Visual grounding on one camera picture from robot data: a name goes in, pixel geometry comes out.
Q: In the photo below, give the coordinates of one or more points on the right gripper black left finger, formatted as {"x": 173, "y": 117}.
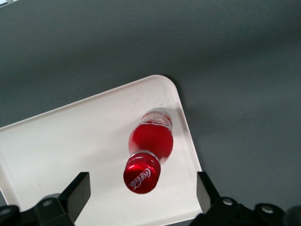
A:
{"x": 75, "y": 195}

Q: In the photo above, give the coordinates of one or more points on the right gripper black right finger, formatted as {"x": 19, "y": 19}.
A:
{"x": 207, "y": 195}

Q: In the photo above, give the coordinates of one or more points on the red coke bottle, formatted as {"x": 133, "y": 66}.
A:
{"x": 150, "y": 141}

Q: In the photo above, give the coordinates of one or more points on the cream rectangular tray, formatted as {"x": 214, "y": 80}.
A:
{"x": 70, "y": 141}

